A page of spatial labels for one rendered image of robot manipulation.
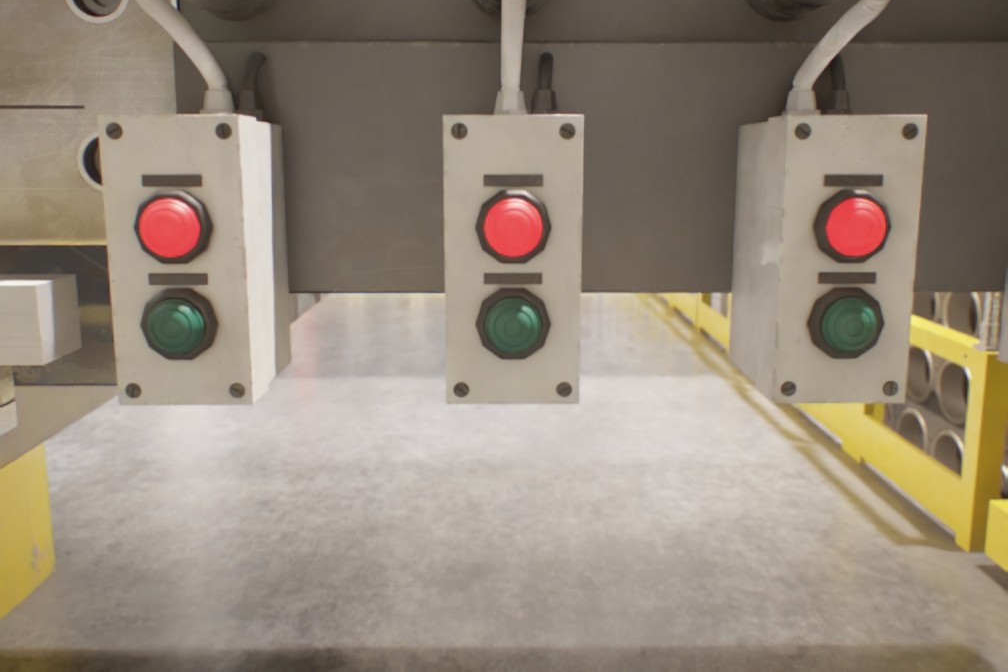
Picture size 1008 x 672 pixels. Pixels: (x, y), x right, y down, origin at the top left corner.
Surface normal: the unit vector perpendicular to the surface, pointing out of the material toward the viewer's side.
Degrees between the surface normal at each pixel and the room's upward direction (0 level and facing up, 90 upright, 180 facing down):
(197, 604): 0
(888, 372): 90
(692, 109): 90
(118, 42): 90
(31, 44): 90
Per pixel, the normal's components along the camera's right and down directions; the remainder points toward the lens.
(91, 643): 0.00, -0.99
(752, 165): -1.00, 0.00
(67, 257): 0.01, 0.16
